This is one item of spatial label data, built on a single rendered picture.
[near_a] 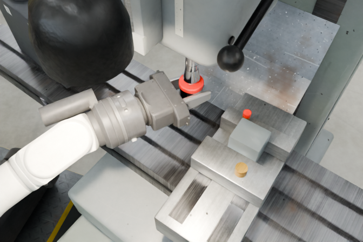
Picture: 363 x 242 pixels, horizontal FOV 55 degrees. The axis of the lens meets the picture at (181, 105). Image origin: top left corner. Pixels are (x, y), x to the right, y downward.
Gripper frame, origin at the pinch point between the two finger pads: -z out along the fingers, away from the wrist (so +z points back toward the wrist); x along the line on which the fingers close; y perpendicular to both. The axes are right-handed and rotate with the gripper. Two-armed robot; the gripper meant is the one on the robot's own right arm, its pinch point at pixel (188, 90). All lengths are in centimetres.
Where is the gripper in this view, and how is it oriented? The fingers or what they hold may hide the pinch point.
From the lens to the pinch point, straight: 67.2
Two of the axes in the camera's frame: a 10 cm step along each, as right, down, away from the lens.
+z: -8.8, 3.7, -2.9
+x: -4.8, -7.0, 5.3
